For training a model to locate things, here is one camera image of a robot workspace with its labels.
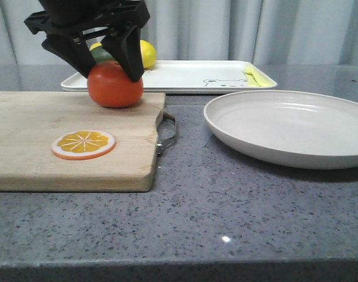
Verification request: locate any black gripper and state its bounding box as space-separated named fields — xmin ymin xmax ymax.
xmin=24 ymin=1 xmax=150 ymax=82

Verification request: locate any orange mandarin fruit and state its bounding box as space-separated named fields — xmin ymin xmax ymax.
xmin=87 ymin=61 xmax=143 ymax=108

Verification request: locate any cream round plate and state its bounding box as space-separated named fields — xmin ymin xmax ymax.
xmin=204 ymin=90 xmax=358 ymax=170

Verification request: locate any cream bear print tray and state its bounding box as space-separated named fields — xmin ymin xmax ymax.
xmin=61 ymin=60 xmax=278 ymax=95

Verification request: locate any green lime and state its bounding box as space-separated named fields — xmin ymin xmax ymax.
xmin=90 ymin=46 xmax=118 ymax=63

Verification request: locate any yellow lemon behind lime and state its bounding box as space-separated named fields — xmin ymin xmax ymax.
xmin=89 ymin=42 xmax=102 ymax=51

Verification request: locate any yellow lemon right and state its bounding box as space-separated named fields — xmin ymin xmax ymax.
xmin=140 ymin=40 xmax=157 ymax=69

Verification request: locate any orange slice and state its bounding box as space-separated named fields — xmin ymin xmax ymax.
xmin=51 ymin=130 xmax=116 ymax=160

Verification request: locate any wooden cutting board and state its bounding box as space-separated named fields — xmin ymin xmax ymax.
xmin=0 ymin=91 xmax=165 ymax=192

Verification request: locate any grey curtain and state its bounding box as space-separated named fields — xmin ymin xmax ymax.
xmin=0 ymin=0 xmax=358 ymax=66

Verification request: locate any metal cutting board handle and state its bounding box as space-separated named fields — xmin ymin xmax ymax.
xmin=156 ymin=112 xmax=178 ymax=156

